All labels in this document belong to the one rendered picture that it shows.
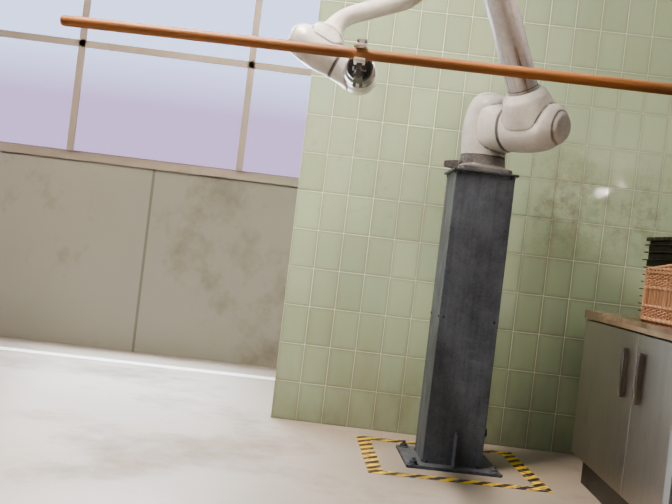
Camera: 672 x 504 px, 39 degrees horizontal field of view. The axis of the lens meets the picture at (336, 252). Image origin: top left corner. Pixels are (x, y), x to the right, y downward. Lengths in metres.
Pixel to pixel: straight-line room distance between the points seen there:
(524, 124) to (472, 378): 0.85
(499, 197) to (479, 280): 0.29
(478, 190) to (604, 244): 0.79
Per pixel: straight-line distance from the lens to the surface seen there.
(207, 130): 5.27
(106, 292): 5.33
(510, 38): 3.06
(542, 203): 3.76
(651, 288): 2.80
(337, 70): 2.79
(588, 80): 2.56
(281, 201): 5.23
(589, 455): 3.10
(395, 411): 3.73
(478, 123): 3.23
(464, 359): 3.19
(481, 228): 3.18
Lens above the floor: 0.66
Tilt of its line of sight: level
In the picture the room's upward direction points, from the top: 7 degrees clockwise
